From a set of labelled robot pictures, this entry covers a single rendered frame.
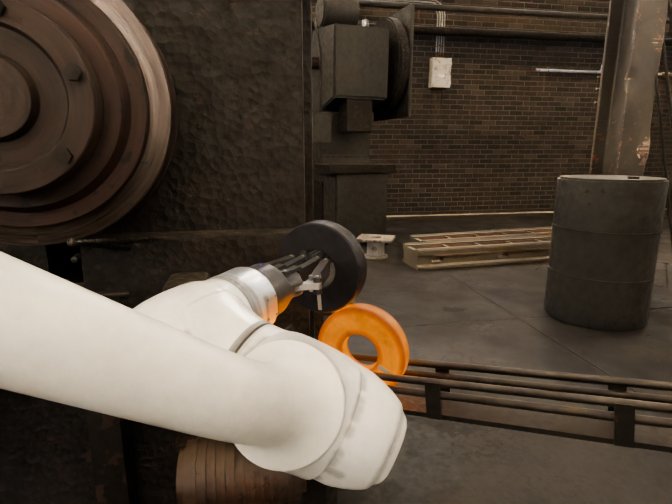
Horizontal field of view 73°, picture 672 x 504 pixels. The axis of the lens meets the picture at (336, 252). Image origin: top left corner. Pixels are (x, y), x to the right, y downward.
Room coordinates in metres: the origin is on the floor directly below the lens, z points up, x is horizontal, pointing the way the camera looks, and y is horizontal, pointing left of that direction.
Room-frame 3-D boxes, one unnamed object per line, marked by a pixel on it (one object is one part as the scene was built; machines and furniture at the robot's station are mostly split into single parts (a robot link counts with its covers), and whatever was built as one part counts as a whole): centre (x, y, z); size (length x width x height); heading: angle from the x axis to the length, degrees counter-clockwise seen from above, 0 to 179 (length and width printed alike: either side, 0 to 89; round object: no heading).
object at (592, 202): (2.79, -1.66, 0.45); 0.59 x 0.59 x 0.89
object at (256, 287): (0.53, 0.12, 0.85); 0.09 x 0.06 x 0.09; 66
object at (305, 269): (0.66, 0.05, 0.86); 0.11 x 0.01 x 0.04; 154
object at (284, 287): (0.60, 0.09, 0.86); 0.09 x 0.08 x 0.07; 156
